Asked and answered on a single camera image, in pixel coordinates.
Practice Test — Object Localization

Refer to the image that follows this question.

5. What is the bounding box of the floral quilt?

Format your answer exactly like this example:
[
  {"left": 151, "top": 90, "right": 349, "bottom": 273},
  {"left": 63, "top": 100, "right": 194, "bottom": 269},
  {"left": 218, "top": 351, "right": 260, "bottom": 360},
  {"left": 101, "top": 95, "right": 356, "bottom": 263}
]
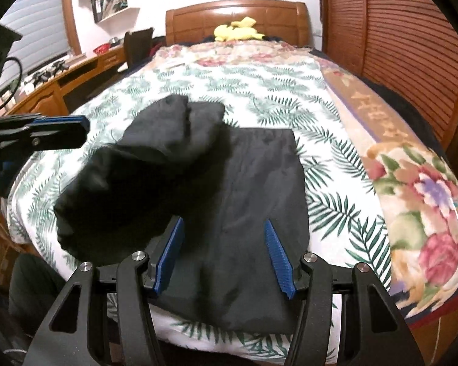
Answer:
[{"left": 150, "top": 41, "right": 458, "bottom": 326}]

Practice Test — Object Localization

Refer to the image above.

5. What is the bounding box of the wooden headboard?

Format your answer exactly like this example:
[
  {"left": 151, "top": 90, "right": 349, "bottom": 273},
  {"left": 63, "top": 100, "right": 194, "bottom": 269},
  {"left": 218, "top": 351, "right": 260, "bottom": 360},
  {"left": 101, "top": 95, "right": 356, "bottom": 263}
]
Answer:
[{"left": 165, "top": 0, "right": 313, "bottom": 47}]

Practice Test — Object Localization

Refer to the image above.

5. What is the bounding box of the wooden desk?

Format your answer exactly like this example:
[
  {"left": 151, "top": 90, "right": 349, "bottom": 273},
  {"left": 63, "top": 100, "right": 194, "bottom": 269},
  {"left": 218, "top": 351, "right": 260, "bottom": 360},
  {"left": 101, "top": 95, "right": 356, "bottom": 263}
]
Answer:
[{"left": 5, "top": 45, "right": 125, "bottom": 116}]

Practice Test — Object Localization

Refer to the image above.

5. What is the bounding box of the white green leaf-print blanket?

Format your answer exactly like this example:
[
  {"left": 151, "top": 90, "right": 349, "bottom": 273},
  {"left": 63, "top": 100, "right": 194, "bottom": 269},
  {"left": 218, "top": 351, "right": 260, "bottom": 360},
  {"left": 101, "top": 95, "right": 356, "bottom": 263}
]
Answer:
[{"left": 5, "top": 59, "right": 392, "bottom": 364}]

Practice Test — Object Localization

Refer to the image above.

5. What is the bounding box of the yellow plush toy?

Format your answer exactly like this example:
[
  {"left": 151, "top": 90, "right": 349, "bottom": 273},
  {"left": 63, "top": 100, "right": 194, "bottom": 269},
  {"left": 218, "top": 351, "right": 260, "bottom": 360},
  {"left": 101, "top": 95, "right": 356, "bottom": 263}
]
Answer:
[{"left": 213, "top": 16, "right": 265, "bottom": 42}]

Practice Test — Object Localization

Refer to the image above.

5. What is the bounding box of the wooden louvered wardrobe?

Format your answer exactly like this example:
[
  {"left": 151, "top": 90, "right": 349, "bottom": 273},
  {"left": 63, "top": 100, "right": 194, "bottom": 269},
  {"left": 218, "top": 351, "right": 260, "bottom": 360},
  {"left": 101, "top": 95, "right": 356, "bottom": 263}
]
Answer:
[{"left": 321, "top": 0, "right": 458, "bottom": 152}]

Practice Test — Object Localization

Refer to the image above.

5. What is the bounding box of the black jacket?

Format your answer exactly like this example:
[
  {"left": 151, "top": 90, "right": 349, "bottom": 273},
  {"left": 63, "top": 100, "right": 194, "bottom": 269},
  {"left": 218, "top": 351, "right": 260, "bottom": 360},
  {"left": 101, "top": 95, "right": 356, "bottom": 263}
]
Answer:
[{"left": 53, "top": 94, "right": 309, "bottom": 334}]

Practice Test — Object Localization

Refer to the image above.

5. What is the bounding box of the dark wooden chair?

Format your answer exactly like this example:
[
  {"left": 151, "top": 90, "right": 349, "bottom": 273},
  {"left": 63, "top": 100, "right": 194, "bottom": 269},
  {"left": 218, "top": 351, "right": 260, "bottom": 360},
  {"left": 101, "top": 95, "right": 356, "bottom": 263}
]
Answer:
[{"left": 123, "top": 27, "right": 154, "bottom": 70}]

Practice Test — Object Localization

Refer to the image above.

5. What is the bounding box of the window blind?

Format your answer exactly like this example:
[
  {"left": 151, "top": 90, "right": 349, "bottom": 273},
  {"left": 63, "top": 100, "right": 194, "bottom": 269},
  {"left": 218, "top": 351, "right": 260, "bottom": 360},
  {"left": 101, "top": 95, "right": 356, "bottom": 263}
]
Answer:
[{"left": 0, "top": 0, "right": 70, "bottom": 76}]

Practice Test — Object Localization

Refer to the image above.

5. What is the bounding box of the red basket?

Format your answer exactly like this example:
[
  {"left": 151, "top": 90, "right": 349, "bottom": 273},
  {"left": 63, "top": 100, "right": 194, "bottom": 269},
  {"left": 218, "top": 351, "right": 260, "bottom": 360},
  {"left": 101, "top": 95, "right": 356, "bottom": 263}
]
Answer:
[{"left": 93, "top": 43, "right": 111, "bottom": 56}]

